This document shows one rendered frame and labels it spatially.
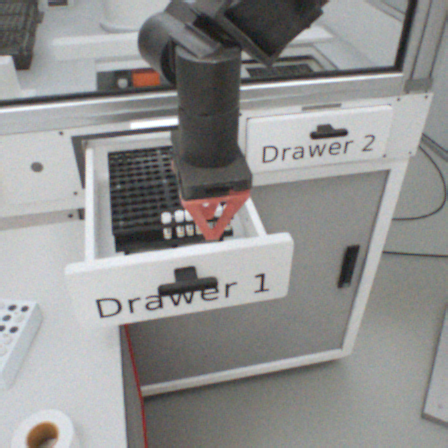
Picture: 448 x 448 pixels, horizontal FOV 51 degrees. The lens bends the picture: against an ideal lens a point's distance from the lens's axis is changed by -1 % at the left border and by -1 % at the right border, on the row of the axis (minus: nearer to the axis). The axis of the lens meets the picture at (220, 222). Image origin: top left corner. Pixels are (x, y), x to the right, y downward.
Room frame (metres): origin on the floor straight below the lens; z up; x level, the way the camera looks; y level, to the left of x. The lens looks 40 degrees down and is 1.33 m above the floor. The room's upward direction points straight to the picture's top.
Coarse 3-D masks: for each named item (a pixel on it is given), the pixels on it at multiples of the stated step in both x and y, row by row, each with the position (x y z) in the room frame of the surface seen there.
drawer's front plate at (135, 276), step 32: (128, 256) 0.42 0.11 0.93; (160, 256) 0.42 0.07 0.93; (192, 256) 0.43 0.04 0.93; (224, 256) 0.43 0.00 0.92; (256, 256) 0.44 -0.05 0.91; (288, 256) 0.45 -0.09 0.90; (96, 288) 0.40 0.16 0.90; (128, 288) 0.41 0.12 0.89; (224, 288) 0.43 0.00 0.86; (256, 288) 0.44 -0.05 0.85; (96, 320) 0.40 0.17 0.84; (128, 320) 0.41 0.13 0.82
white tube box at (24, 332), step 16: (16, 304) 0.46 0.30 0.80; (32, 304) 0.46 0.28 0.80; (0, 320) 0.43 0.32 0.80; (32, 320) 0.44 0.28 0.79; (0, 336) 0.40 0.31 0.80; (16, 336) 0.40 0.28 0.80; (32, 336) 0.42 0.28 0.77; (16, 352) 0.38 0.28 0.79; (0, 368) 0.35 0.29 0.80; (16, 368) 0.37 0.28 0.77; (0, 384) 0.34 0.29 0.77
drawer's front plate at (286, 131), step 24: (264, 120) 0.78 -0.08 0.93; (288, 120) 0.79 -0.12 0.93; (312, 120) 0.80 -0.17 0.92; (336, 120) 0.81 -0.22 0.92; (360, 120) 0.82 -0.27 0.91; (384, 120) 0.83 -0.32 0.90; (264, 144) 0.78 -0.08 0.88; (288, 144) 0.79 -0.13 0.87; (312, 144) 0.80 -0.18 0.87; (336, 144) 0.81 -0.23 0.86; (360, 144) 0.82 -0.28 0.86; (384, 144) 0.83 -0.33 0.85; (264, 168) 0.78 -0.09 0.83
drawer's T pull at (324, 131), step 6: (318, 126) 0.79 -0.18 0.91; (324, 126) 0.79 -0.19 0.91; (330, 126) 0.79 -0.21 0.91; (312, 132) 0.77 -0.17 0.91; (318, 132) 0.77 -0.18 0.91; (324, 132) 0.77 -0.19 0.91; (330, 132) 0.77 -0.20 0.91; (336, 132) 0.77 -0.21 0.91; (342, 132) 0.77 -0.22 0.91; (348, 132) 0.78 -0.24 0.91; (312, 138) 0.76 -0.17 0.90; (318, 138) 0.76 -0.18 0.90; (324, 138) 0.76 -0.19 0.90; (330, 138) 0.77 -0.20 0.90
